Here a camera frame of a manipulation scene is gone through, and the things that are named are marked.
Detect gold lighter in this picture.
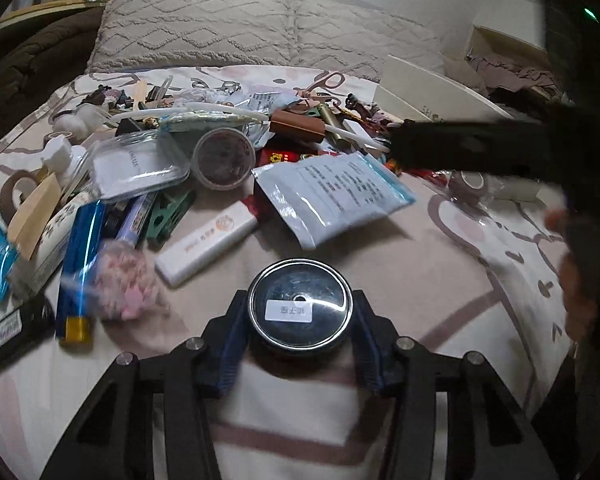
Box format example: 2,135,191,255
317,102,351,151

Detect brown comforter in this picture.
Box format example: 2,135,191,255
0,5,106,136

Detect beige textured pillow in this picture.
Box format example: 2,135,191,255
290,0,446,81
87,0,301,73

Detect blue-edged foil sachet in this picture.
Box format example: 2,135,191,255
252,152,417,251

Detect tan tape roll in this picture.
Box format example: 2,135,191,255
0,170,46,223

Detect round clear-lid container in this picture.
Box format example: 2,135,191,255
192,127,257,191

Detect white coiled cable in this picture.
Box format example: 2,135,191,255
110,102,271,126

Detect pink scissors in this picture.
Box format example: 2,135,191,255
300,71,346,106

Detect pink clothes pile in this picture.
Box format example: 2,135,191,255
467,55,576,96

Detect brown tape roll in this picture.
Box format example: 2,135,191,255
450,170,491,206

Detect brown leather pouch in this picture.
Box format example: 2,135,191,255
270,109,327,143

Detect white rectangular box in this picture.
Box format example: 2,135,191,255
155,199,260,288

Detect wooden shelf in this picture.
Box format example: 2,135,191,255
0,0,106,26

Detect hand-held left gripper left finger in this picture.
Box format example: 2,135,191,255
40,290,253,480

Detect pink candy bag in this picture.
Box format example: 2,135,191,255
87,242,168,321

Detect round metal tin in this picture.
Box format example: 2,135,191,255
246,259,355,358

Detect person's right hand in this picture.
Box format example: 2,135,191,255
544,207,600,346

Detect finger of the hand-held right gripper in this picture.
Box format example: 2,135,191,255
389,119,556,178

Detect red foil packet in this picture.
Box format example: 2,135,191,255
257,147,311,166

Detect purple lighter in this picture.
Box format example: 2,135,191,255
115,195,156,248

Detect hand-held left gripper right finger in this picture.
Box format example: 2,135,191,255
347,290,561,480

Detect green plastic clip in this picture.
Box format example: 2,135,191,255
147,192,196,251

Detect blue foil packet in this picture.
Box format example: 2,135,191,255
55,200,108,346

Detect white cardboard box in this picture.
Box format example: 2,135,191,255
375,54,521,126

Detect clear plastic box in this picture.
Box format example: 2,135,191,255
87,130,191,203

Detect white printed sachet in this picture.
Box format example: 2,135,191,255
247,91,301,116

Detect black labelled item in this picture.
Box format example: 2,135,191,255
0,295,56,366

